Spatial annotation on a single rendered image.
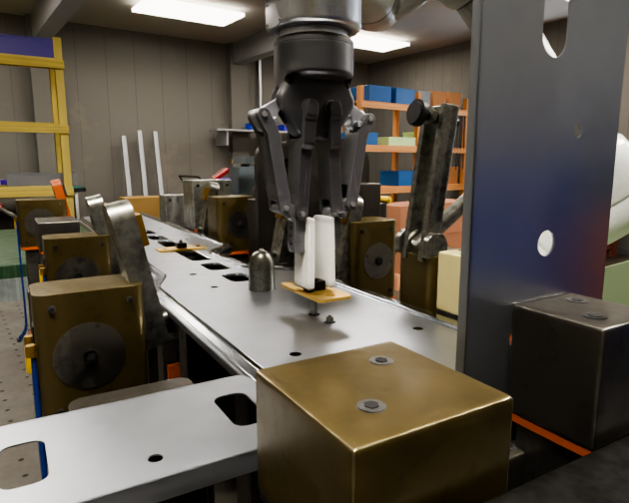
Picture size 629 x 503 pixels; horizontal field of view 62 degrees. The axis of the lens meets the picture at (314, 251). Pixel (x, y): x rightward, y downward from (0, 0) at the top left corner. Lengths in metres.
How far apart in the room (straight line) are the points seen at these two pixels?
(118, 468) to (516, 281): 0.23
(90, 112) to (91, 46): 0.90
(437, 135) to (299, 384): 0.41
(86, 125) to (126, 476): 7.99
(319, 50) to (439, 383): 0.33
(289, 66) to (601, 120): 0.27
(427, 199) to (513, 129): 0.32
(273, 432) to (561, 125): 0.21
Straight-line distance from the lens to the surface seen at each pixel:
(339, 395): 0.22
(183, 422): 0.34
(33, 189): 5.94
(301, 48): 0.49
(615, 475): 0.26
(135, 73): 8.50
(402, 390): 0.23
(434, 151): 0.59
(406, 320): 0.52
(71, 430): 0.35
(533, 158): 0.29
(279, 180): 0.48
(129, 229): 0.49
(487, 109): 0.27
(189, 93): 8.74
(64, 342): 0.49
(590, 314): 0.29
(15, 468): 0.96
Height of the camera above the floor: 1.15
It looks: 10 degrees down
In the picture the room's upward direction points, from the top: straight up
